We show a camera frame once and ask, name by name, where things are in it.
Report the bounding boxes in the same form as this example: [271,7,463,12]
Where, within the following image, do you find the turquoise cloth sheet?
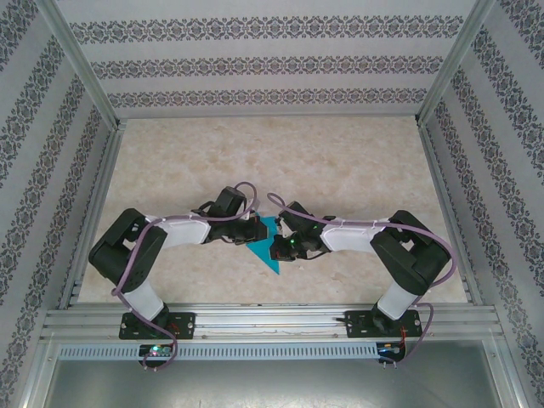
[245,215,282,276]

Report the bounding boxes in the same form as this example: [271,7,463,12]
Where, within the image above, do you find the steel sheet panel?
[42,360,507,408]

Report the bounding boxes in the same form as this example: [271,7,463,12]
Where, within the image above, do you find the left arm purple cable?
[110,181,260,371]

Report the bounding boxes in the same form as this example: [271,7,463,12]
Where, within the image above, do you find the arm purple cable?
[266,193,460,371]
[110,181,260,371]

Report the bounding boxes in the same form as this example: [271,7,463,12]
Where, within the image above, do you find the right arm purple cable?
[266,193,460,371]

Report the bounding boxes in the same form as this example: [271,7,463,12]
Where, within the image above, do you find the wide aluminium mounting rail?
[40,303,505,341]

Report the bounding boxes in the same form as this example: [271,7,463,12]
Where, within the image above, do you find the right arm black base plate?
[346,309,425,340]

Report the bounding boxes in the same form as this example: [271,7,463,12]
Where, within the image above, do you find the slotted grey cable duct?
[57,343,379,361]

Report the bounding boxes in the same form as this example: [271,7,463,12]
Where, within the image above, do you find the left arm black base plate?
[118,312,197,341]

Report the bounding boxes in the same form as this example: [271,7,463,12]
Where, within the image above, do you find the aluminium table side rail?
[57,121,128,309]
[416,118,485,307]

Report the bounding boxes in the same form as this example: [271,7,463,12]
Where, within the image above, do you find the aluminium frame post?
[32,0,128,133]
[414,0,498,127]

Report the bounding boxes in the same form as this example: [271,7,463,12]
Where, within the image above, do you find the aluminium lower frame strut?
[16,335,60,408]
[482,337,532,408]

